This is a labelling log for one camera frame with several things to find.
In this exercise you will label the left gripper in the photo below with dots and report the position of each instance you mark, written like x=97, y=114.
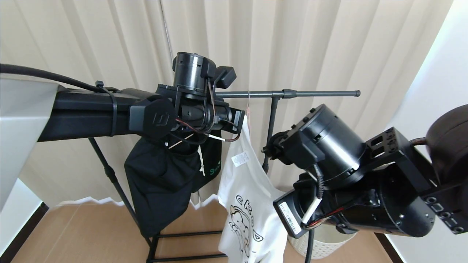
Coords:
x=204, y=117

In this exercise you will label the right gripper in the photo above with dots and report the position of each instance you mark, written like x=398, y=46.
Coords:
x=373, y=208

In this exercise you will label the black shorts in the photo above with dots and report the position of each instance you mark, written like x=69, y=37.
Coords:
x=161, y=182

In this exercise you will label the white garment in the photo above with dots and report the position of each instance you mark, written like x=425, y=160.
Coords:
x=248, y=182

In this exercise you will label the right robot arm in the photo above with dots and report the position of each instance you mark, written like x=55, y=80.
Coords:
x=329, y=138

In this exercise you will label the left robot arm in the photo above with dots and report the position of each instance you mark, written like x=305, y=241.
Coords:
x=91, y=113

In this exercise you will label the white laundry basket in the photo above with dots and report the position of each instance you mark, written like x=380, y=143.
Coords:
x=329, y=244

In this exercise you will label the black clothes rack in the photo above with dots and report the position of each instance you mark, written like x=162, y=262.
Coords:
x=310, y=93

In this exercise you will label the beige curtain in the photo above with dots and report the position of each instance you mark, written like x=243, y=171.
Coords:
x=310, y=44

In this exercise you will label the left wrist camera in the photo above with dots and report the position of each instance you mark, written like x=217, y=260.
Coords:
x=225, y=76

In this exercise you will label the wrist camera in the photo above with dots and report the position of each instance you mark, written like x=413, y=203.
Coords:
x=225, y=76
x=270, y=149

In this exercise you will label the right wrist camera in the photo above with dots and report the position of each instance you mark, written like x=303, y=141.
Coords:
x=270, y=149

